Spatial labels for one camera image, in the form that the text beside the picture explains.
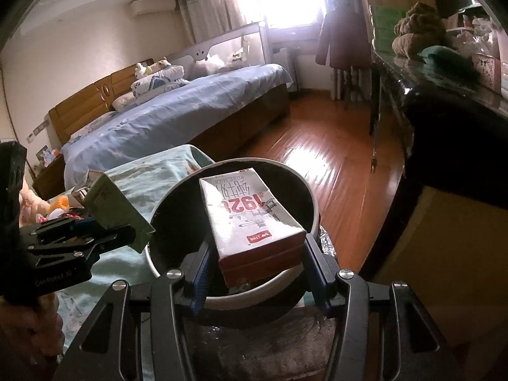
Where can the round bin with black bag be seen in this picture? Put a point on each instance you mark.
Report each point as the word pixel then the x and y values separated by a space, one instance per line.
pixel 178 222

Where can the wall switch panel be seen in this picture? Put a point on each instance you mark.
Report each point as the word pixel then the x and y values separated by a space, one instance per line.
pixel 37 131

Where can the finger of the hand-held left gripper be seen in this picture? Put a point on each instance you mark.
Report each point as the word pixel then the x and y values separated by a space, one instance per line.
pixel 115 235
pixel 89 224

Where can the teal floral bedspread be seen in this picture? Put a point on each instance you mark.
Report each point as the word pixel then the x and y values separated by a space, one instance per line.
pixel 158 170

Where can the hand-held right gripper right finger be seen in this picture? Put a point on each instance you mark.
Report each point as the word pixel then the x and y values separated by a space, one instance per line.
pixel 314 270

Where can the brown knitted cloth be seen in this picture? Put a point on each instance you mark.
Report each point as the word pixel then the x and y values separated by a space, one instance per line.
pixel 416 27

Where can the stack of green packets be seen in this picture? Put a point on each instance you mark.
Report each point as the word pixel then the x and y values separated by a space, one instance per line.
pixel 385 27

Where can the white air conditioner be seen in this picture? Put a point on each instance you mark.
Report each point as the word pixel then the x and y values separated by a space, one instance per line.
pixel 153 6

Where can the white red milk carton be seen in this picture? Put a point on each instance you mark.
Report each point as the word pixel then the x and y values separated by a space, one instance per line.
pixel 246 222

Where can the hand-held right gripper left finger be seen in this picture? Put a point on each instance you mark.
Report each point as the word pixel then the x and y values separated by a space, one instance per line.
pixel 199 282

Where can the green cardboard box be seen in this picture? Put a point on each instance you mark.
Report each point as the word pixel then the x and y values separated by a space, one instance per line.
pixel 119 206

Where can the white pillow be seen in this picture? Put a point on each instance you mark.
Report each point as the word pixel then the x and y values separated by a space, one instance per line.
pixel 124 101

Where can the photo frame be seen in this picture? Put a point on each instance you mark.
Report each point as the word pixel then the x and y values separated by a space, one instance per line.
pixel 43 155

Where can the wooden nightstand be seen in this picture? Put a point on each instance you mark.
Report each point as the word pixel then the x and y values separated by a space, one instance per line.
pixel 49 178

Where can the white plastic bags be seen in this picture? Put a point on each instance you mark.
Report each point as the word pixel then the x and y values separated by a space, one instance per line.
pixel 480 33

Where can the green folded cloth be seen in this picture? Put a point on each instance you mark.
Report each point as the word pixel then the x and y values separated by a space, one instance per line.
pixel 448 61

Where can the dark glossy dresser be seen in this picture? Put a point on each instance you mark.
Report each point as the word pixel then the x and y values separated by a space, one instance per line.
pixel 448 127

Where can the white floor appliance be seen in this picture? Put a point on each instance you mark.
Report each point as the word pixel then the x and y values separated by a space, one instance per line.
pixel 285 63

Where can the dark hanging coat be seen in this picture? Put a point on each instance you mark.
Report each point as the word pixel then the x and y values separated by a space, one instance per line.
pixel 341 35

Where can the beige curtains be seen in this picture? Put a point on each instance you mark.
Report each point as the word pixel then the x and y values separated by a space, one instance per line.
pixel 206 4

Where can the silver foil mat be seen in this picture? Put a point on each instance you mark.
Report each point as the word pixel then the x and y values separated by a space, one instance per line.
pixel 327 244

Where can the folded white blue blanket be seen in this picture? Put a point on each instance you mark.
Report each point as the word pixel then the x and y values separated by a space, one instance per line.
pixel 158 79

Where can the pink white plush cushion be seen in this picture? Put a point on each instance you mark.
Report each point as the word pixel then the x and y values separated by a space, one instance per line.
pixel 208 63

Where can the small open cardboard box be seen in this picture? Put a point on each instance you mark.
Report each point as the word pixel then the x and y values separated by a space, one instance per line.
pixel 79 194

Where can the person's left hand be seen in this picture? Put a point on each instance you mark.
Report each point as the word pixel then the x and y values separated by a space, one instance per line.
pixel 35 333

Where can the grey bed guard rail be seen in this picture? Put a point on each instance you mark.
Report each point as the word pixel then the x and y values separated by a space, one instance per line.
pixel 222 41

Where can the small white plush toy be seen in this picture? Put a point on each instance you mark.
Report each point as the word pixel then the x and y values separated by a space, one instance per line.
pixel 153 67

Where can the floral storage box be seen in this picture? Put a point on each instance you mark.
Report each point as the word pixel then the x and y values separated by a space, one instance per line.
pixel 490 71

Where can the white radiator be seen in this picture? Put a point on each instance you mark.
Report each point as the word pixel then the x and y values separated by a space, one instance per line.
pixel 347 83

